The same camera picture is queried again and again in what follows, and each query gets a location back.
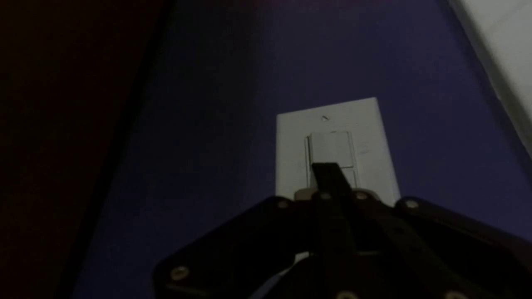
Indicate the white light switch plate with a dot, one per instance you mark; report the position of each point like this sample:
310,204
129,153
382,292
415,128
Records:
294,150

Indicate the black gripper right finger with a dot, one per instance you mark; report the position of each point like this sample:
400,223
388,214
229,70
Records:
422,249

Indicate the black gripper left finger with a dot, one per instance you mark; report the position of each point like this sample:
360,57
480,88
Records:
267,243

